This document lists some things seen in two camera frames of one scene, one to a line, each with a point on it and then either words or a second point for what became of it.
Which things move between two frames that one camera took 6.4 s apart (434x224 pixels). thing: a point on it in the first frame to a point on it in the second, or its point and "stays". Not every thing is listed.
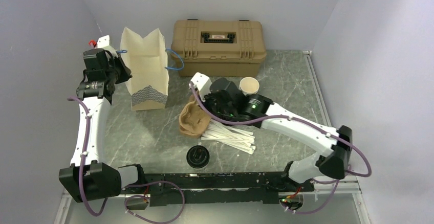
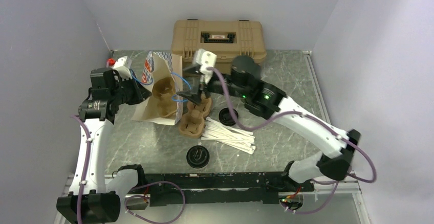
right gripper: [207, 100] to [194, 96]
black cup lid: [197, 156] stays
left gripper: [126, 71] to [140, 93]
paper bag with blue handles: [145, 62] to [163, 75]
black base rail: [221, 188] stays
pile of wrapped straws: [230, 134] stays
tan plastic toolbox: [218, 47] stays
